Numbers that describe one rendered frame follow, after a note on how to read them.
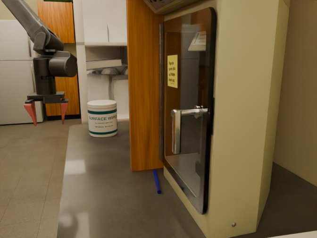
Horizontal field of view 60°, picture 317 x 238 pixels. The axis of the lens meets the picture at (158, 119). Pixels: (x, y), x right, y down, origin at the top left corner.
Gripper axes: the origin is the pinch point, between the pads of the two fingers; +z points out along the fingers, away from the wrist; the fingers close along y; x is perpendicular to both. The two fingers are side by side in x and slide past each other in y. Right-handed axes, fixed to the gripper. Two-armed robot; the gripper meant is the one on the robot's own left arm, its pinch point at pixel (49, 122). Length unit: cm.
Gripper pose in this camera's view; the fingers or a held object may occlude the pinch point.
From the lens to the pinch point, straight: 92.8
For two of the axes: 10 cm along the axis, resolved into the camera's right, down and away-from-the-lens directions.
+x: -2.7, -2.4, 9.3
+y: 9.6, -0.6, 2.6
